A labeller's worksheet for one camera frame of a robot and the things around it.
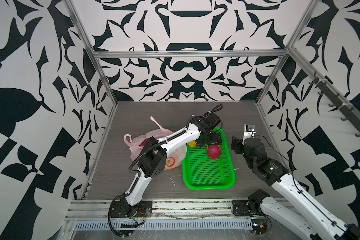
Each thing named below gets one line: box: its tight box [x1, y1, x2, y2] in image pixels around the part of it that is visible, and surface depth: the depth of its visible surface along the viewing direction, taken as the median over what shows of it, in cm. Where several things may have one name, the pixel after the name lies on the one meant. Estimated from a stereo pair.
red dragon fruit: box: [206, 144, 221, 160], surface depth 88 cm
